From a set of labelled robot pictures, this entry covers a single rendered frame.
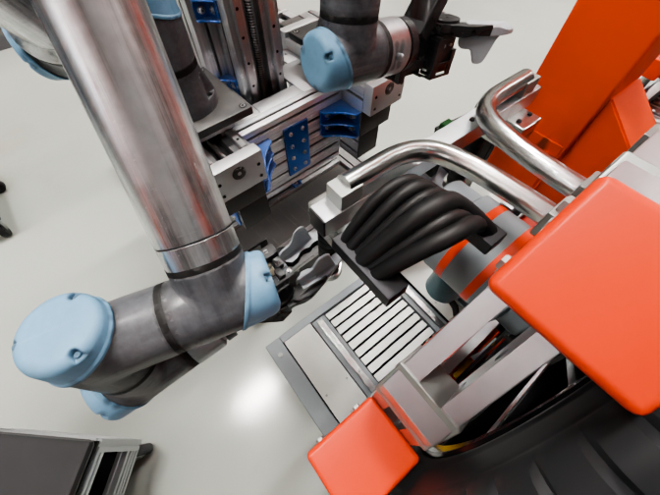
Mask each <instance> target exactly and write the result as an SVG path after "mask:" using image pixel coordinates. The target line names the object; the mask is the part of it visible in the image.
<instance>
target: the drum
mask: <svg viewBox="0 0 660 495"><path fill-rule="evenodd" d="M442 189H445V190H447V191H454V192H457V193H460V194H462V195H463V196H465V197H466V198H468V199H469V200H470V201H472V202H473V203H474V204H475V205H476V206H478V207H479V208H480V209H481V210H482V211H483V212H484V213H485V214H486V215H487V216H488V217H489V219H490V220H491V221H492V222H493V223H495V224H496V225H497V226H499V227H500V228H501V229H502V230H504V231H505V232H506V233H507V236H506V237H505V238H504V239H503V240H502V241H501V243H500V244H499V245H497V246H496V247H495V248H494V249H492V250H490V251H489V252H488V253H487V254H483V253H482V252H481V251H479V250H478V249H477V248H476V247H474V246H473V245H472V244H471V243H470V242H468V241H467V240H463V241H461V242H460V243H458V244H456V245H454V246H452V247H449V248H447V249H445V250H443V251H441V252H438V253H436V254H434V255H432V256H430V257H428V258H426V259H424V263H425V264H426V265H427V266H429V267H430V268H431V269H432V270H433V271H434V272H435V273H436V274H437V275H438V276H439V277H440V278H441V279H442V280H443V281H445V282H446V283H447V284H448V285H449V286H450V287H451V288H452V289H453V290H454V291H455V292H456V293H457V294H458V295H459V296H460V297H461V298H462V299H463V300H464V301H465V302H467V303H470V302H471V301H472V300H473V299H474V298H475V297H477V296H478V295H479V294H480V293H481V292H482V291H483V290H484V289H485V288H486V287H487V286H488V280H489V279H490V277H491V276H492V275H493V274H494V272H495V270H496V269H497V268H496V267H495V265H496V264H497V263H498V262H499V261H500V260H501V259H502V258H503V257H504V256H505V255H509V256H510V257H512V256H513V255H515V254H516V253H517V252H518V251H519V250H520V249H521V248H522V247H523V246H524V245H525V244H526V243H528V242H529V241H530V240H531V239H532V238H533V237H534V236H533V235H532V234H531V233H530V230H531V229H532V227H530V226H529V225H528V224H526V223H525V222H524V221H523V220H522V219H520V218H519V217H518V216H516V215H515V214H514V213H512V212H511V211H510V210H509V209H507V208H506V207H505V206H503V205H501V204H500V203H499V202H497V201H496V200H495V199H493V198H492V197H490V196H489V195H486V196H482V195H480V194H479V193H478V192H476V191H475V190H473V189H472V188H471V187H469V186H468V185H467V184H465V183H464V182H463V181H454V182H451V183H449V184H447V185H446V186H444V187H443V188H442ZM493 320H497V321H498V322H499V323H500V324H501V325H502V326H503V327H504V328H505V329H506V330H507V331H509V332H510V333H511V334H513V335H518V334H520V333H521V332H523V331H525V330H526V329H527V328H528V327H530V326H529V325H528V324H527V323H526V322H525V321H524V320H523V319H521V318H520V317H519V316H518V315H517V314H516V313H515V312H514V311H512V310H511V309H510V308H509V307H508V306H506V307H505V308H503V309H502V310H501V311H500V312H499V313H498V314H496V315H495V316H494V317H493V318H492V319H491V320H490V321H493ZM490 321H488V322H490Z"/></svg>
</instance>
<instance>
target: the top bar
mask: <svg viewBox="0 0 660 495"><path fill-rule="evenodd" d="M541 88H542V86H541V85H539V84H537V85H536V87H535V89H534V90H533V92H532V93H530V94H529V95H527V96H526V97H524V98H522V99H519V98H517V97H515V96H512V97H510V98H509V99H507V100H505V101H504V102H502V103H501V104H500V105H499V106H498V107H497V111H498V113H499V114H500V116H501V117H502V118H503V119H504V120H505V121H506V120H508V119H509V118H511V117H512V116H514V115H516V114H517V113H519V112H520V111H522V110H523V109H524V108H525V107H527V106H528V105H530V104H531V103H532V102H533V100H534V98H535V97H536V95H537V93H538V92H539V90H540V89H541ZM475 110H476V108H474V109H473V110H471V111H469V112H468V113H466V114H465V115H464V116H462V117H460V118H459V119H457V120H455V121H453V122H452V123H450V124H448V125H447V126H445V127H443V128H442V129H440V130H438V131H437V132H435V133H433V134H432V135H430V136H428V137H426V138H424V139H434V140H439V141H444V142H447V143H449V144H452V145H454V146H457V147H460V148H464V147H465V146H467V145H469V144H470V143H472V142H473V141H475V140H476V139H478V138H480V137H481V136H483V135H484V133H483V131H482V130H481V128H480V127H479V125H478V124H477V122H476V119H475ZM436 165H438V164H435V163H430V162H412V163H407V164H404V165H401V166H399V167H397V168H395V169H393V170H391V171H390V172H388V173H386V174H385V175H383V176H382V177H380V178H378V179H377V180H375V181H373V182H372V183H370V184H368V185H367V186H365V187H364V188H363V191H362V198H361V200H359V201H358V202H356V203H355V204H353V205H351V206H350V207H348V208H347V209H345V210H344V211H340V210H339V209H338V208H337V207H336V206H335V205H334V204H333V203H332V202H331V201H330V200H329V199H328V198H327V196H326V197H324V198H323V199H321V200H319V201H318V202H316V203H315V204H314V205H312V206H311V207H310V208H309V217H310V223H311V224H312V225H313V226H314V227H315V228H316V229H317V230H318V232H319V233H320V234H321V235H322V236H323V237H325V236H328V235H330V234H331V233H333V232H334V231H336V230H337V229H339V228H341V227H342V226H344V225H345V224H347V223H348V222H350V221H351V220H352V218H353V217H354V216H355V214H356V213H357V211H358V210H359V209H360V207H361V206H362V205H363V204H364V203H365V201H366V200H367V199H368V198H369V197H370V196H371V195H372V194H373V193H374V192H375V191H376V190H378V189H379V188H380V187H381V186H383V185H384V184H385V183H387V182H388V181H390V180H392V179H394V178H396V177H398V176H401V175H405V174H417V175H419V176H421V175H422V174H424V173H425V172H427V171H428V170H430V169H431V168H433V167H435V166H436Z"/></svg>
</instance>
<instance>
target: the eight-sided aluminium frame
mask: <svg viewBox="0 0 660 495"><path fill-rule="evenodd" d="M601 177H611V178H615V179H617V180H618V181H620V182H622V183H623V184H625V185H627V186H628V187H630V188H632V189H634V190H635V191H637V192H639V193H641V194H643V195H645V196H646V197H648V198H650V199H651V200H653V201H655V202H656V203H658V204H660V129H659V130H658V131H657V132H655V133H654V134H653V135H652V136H651V137H650V138H649V139H647V140H646V141H645V142H644V143H643V144H642V145H641V146H640V147H638V148H637V149H636V150H635V151H634V152H633V153H631V152H626V153H624V154H623V155H622V156H621V157H620V158H618V159H617V160H616V161H615V162H614V163H613V164H612V165H611V166H610V167H609V168H608V169H606V170H605V171H604V172H603V173H602V174H601V175H600V176H599V177H598V178H601ZM598 178H597V179H598ZM597 179H596V180H597ZM506 306H507V305H506V304H505V303H503V302H502V301H501V300H500V299H499V298H498V297H496V296H495V295H494V294H493V293H492V292H491V291H490V289H489V287H488V286H487V287H486V288H485V289H484V290H483V291H482V292H481V293H480V294H479V295H478V296H477V297H475V298H474V299H473V300H472V301H471V302H470V303H469V304H468V305H467V306H466V307H465V308H464V309H462V310H461V311H460V312H459V313H458V314H457V315H456V316H455V317H454V318H453V319H452V320H451V321H450V322H448V323H447V324H446V325H445V326H444V327H443V328H442V329H441V330H440V331H439V332H438V333H437V334H436V335H434V336H433V337H432V338H431V339H430V340H429V341H428V342H427V343H426V344H425V345H424V346H422V345H420V346H418V347H417V348H416V349H415V350H414V351H412V352H411V353H410V354H409V355H408V356H407V357H405V358H404V359H403V360H402V361H401V362H400V363H399V364H398V365H397V366H396V367H395V368H394V369H392V370H391V371H390V372H389V373H388V374H387V375H386V376H385V377H384V378H383V379H382V380H381V381H380V382H379V383H378V384H377V385H376V386H375V389H376V390H375V391H374V392H373V393H372V394H371V395H370V396H368V397H367V398H369V397H371V398H373V399H374V400H375V401H376V402H377V404H378V405H379V406H380V407H381V409H382V410H383V411H384V412H385V413H386V414H387V416H388V417H389V418H390V419H391V421H392V422H393V423H394V425H395V426H396V427H397V428H398V430H399V431H400V432H401V434H402V435H403V436H404V438H405V439H406V440H407V441H408V443H409V444H410V445H413V446H420V447H421V448H422V449H423V450H424V451H426V450H428V449H430V448H432V447H434V446H436V445H438V444H440V443H442V442H444V441H446V440H448V439H450V438H452V437H454V436H456V435H458V434H460V433H461V432H462V431H463V430H464V428H465V427H466V425H467V424H468V422H469V421H470V420H471V419H472V418H473V417H474V416H476V415H477V414H478V413H480V412H482V411H483V410H484V409H486V408H487V407H488V406H490V405H491V404H492V403H494V402H495V401H497V400H498V399H499V398H501V397H502V396H503V395H505V394H506V393H507V392H509V391H510V390H511V389H513V388H514V387H516V386H517V385H518V384H520V383H521V382H522V381H524V380H525V379H526V378H527V377H528V376H529V375H531V374H532V373H534V372H535V371H536V370H538V369H539V368H540V367H542V366H543V365H544V364H546V363H547V362H549V361H550V360H551V359H553V358H554V357H556V356H557V355H558V354H560V352H559V351H558V350H557V349H555V348H554V347H553V346H552V345H551V344H550V343H549V342H548V341H546V340H545V339H544V338H543V337H542V336H541V335H540V334H538V333H537V332H536V331H535V330H534V329H533V328H532V327H531V326H530V327H528V328H527V329H526V330H525V331H523V332H522V333H521V334H520V335H519V336H518V337H517V338H516V339H515V340H513V341H512V342H511V343H510V344H508V345H507V346H506V347H505V348H503V349H502V350H501V351H500V352H499V353H497V354H496V355H495V356H494V357H492V358H491V359H490V360H488V361H487V362H486V363H485V364H483V365H482V366H481V367H480V368H479V369H477V370H476V371H475V372H474V373H472V374H471V375H470V376H469V377H467V378H466V379H465V380H464V381H462V382H461V383H460V384H459V385H458V383H457V382H456V381H455V380H454V379H453V378H452V377H451V376H450V374H451V373H452V372H453V369H454V368H455V367H456V366H457V365H458V364H459V363H461V362H462V361H463V360H464V359H465V358H466V357H467V356H468V355H469V354H470V353H471V352H472V351H473V350H474V349H475V348H476V347H477V346H478V345H479V344H480V343H481V342H482V341H483V340H484V339H485V338H486V337H487V336H488V335H489V334H490V333H491V332H492V331H493V330H494V329H495V328H498V327H499V326H500V325H501V324H500V323H499V322H498V321H497V320H493V321H490V320H491V319H492V318H493V317H494V316H495V315H496V314H498V313H499V312H500V311H501V310H502V309H503V308H505V307H506ZM488 321H490V322H488ZM449 355H451V356H450V357H449V358H448V359H447V360H446V361H445V362H444V360H445V359H446V358H447V357H448V356H449ZM367 398H366V399H367ZM366 399H365V400H366ZM365 400H364V401H365ZM364 401H363V402H364ZM363 402H362V403H363ZM362 403H361V404H362Z"/></svg>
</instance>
